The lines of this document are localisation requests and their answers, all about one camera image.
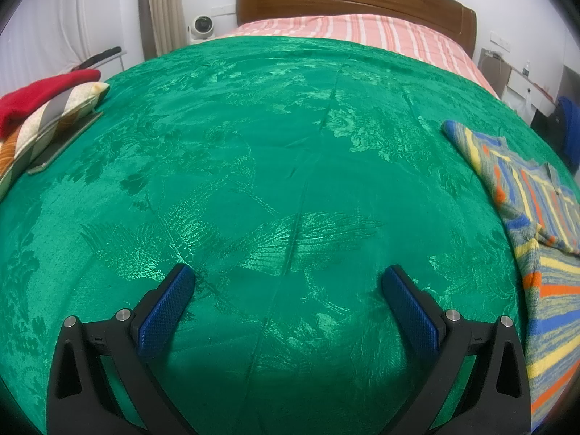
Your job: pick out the flat smartphone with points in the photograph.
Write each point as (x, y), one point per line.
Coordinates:
(63, 142)

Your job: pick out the small white fan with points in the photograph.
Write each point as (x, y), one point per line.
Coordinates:
(201, 25)

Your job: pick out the black flat item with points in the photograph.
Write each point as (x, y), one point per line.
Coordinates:
(97, 56)

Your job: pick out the pink striped bed sheet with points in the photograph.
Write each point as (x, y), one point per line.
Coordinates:
(362, 31)

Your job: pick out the beige curtain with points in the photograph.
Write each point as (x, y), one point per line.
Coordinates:
(161, 9)

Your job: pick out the multicolour striped knit sweater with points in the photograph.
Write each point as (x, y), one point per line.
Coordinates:
(534, 195)

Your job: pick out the white wall socket panel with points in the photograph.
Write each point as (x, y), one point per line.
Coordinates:
(500, 40)

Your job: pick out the orange white striped pillow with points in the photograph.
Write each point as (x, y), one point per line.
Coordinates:
(27, 140)

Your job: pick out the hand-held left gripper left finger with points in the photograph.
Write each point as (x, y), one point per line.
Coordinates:
(165, 308)

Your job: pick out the green patterned blanket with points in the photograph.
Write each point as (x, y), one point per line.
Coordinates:
(281, 181)

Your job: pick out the red cloth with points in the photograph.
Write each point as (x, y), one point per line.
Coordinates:
(40, 93)

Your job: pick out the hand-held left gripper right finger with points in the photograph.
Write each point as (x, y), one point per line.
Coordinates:
(414, 312)

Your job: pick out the white desk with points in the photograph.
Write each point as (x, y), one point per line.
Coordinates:
(528, 82)

